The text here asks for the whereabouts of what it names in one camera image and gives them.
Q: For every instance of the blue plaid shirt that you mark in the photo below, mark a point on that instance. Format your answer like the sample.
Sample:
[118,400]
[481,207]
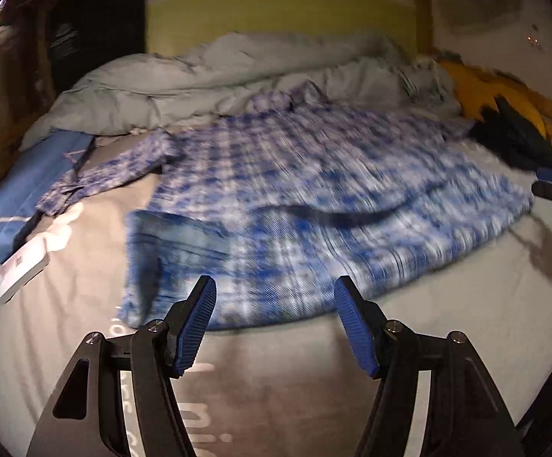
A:
[304,176]

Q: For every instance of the yellow pillow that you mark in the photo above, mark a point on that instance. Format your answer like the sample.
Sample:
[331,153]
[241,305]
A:
[476,90]

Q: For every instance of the grey duvet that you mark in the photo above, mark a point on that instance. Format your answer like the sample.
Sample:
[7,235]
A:
[185,81]

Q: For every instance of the grey printed bed sheet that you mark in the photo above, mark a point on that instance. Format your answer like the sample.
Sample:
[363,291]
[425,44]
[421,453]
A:
[280,390]

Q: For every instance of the blue pillow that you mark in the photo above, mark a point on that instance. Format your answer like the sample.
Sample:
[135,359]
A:
[18,195]

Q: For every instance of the wooden shelf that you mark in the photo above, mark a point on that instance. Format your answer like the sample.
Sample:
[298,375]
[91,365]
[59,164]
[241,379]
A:
[14,119]

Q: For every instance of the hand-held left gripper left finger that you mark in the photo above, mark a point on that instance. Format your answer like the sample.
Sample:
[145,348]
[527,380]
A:
[195,326]

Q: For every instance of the black bag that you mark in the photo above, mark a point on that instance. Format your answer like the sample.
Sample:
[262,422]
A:
[104,24]

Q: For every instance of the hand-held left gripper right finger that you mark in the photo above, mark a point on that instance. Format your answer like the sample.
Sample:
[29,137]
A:
[356,328]

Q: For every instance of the black jacket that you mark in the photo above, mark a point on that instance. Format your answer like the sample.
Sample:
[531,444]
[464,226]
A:
[514,138]

